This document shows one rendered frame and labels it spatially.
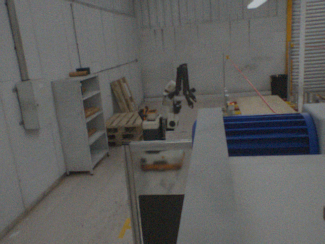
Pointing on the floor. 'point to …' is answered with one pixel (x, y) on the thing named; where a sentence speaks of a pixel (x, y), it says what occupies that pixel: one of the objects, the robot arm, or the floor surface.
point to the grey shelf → (79, 145)
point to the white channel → (301, 54)
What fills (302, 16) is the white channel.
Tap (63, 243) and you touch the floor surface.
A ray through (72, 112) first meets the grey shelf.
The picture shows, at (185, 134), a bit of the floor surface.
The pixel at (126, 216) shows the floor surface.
